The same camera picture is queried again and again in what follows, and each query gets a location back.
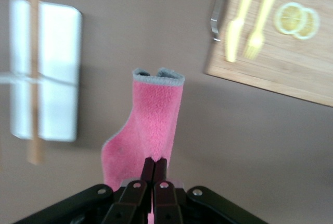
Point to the white rectangular tray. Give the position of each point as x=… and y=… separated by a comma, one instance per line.
x=57, y=73

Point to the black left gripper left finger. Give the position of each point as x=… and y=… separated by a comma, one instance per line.
x=135, y=198

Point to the yellow plastic fork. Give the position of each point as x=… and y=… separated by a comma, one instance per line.
x=260, y=26

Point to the whole lemon slice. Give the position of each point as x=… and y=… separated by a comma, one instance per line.
x=290, y=18

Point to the brown wooden chopstick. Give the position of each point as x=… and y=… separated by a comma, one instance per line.
x=33, y=78

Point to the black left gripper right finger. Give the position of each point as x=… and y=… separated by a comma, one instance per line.
x=165, y=198

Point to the yellow plastic knife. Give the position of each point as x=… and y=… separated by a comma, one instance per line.
x=236, y=34

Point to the covered lemon slice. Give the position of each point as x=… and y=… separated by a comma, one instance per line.
x=310, y=24

